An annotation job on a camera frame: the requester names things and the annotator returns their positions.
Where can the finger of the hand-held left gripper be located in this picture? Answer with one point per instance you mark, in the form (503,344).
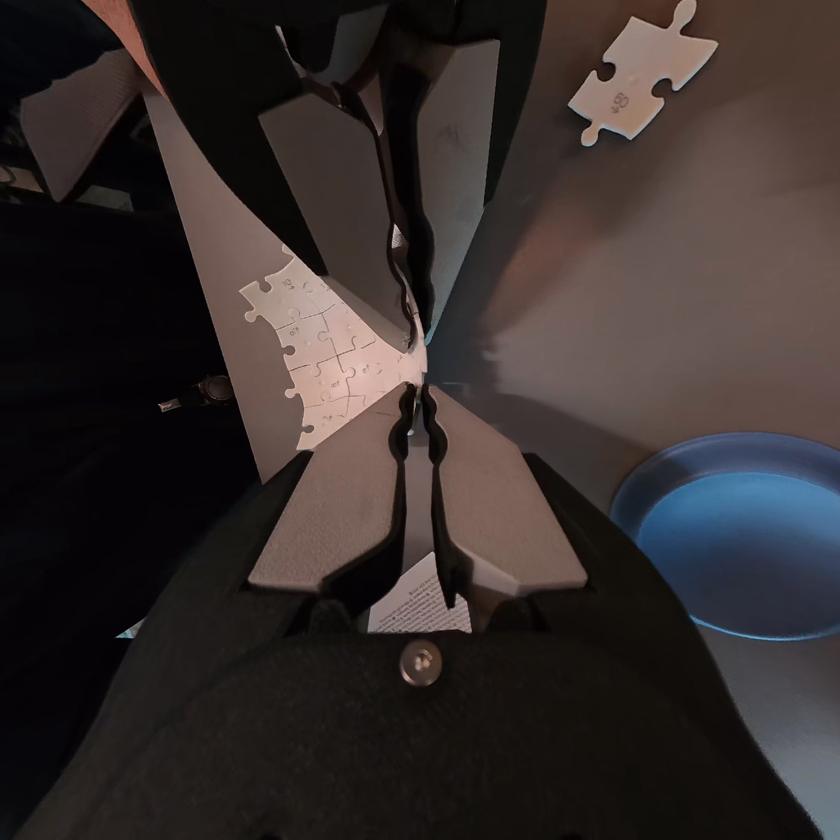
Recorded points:
(321,184)
(453,144)

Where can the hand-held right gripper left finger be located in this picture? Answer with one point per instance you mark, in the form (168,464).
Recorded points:
(328,512)

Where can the blue round plastic stand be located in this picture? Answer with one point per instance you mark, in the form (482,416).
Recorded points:
(741,544)

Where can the white assembled puzzle ball section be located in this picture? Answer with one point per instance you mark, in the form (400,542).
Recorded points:
(341,367)

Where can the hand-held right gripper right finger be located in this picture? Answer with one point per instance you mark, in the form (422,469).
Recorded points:
(505,518)

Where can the single white puzzle piece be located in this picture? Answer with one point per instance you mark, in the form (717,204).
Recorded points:
(640,85)

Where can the person's left forearm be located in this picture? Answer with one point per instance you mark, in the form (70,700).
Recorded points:
(65,26)

